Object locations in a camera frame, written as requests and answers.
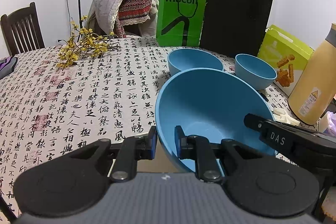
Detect yellow-green snack box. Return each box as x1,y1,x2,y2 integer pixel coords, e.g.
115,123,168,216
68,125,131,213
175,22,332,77
257,25,315,97

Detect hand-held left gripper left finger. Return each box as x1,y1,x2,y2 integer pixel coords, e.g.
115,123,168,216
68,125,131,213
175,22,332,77
66,126,157,182

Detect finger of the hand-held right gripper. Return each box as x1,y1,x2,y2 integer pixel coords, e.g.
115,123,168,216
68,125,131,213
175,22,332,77
244,113,265,138

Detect white lace-edged cloth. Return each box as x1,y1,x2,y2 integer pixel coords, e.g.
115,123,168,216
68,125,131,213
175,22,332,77
87,0,125,38

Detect black paper bag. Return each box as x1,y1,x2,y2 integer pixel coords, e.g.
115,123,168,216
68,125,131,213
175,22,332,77
199,0,275,58

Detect yellow thermos bottle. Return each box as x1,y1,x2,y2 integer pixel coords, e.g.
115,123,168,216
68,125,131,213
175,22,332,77
288,22,336,125

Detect blue bowl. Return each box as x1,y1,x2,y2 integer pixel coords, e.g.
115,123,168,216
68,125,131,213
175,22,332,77
234,54,277,90
155,68,279,173
167,49,223,75

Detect crumpled white glove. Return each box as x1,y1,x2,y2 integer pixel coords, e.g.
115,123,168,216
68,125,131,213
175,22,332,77
273,109,300,125

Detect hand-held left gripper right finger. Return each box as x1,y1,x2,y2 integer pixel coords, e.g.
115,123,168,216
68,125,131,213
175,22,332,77
175,126,265,182

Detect grey and purple pouch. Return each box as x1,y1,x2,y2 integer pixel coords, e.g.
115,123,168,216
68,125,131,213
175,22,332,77
0,56,17,80

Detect yellow flower branch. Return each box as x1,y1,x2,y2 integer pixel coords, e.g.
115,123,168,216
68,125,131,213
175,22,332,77
56,15,120,68

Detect dark wooden chair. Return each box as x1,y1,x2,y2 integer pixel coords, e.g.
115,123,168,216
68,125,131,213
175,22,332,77
0,2,46,56

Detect green paper bag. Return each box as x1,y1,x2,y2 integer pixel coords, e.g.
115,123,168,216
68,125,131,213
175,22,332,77
156,0,209,47

